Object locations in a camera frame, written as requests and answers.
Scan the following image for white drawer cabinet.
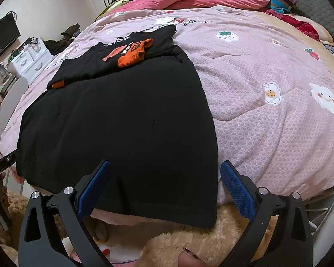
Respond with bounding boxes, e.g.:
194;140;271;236
8;38;53;85

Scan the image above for right hand thumb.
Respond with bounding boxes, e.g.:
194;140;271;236
177;248;208;267

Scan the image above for red patterned pillow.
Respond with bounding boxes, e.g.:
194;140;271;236
263;9;334;47

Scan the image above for black sweater orange cuffs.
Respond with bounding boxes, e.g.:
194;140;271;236
16;25;218;229

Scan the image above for beige bed sheet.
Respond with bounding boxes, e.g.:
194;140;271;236
253;11;334;76

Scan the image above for striped colourful pillow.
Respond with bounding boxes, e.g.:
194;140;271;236
269;0;297;14

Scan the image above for dark clothes pile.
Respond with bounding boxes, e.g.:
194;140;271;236
43;24;81;56

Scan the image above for black television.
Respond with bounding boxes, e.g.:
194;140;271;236
0;13;20;56

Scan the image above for green blanket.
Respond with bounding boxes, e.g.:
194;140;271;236
95;0;129;21

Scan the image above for pink strawberry print quilt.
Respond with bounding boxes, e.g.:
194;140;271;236
0;5;334;226

